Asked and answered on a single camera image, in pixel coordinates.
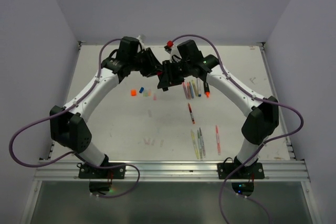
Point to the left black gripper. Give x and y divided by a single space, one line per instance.
153 66

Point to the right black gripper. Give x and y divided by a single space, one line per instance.
168 78

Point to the orange ink pen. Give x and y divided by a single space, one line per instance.
188 90

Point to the pink pen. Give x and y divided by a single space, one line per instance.
185 90
218 140

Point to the red ink pen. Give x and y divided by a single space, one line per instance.
191 113

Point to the yellow green pen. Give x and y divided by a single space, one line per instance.
195 88

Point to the blue cap white marker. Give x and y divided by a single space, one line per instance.
199 87

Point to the black orange highlighter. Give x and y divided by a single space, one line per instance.
206 89

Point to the grey thin pen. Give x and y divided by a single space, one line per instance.
202 142

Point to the light blue pen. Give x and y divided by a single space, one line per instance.
191 90

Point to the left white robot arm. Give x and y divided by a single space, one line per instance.
68 124

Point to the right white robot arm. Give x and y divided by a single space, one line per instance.
262 114

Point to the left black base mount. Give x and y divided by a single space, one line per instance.
107 170

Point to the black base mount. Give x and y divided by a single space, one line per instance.
229 169
107 170

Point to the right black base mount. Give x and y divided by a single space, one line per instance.
229 169

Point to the aluminium front rail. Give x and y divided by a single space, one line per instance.
180 171

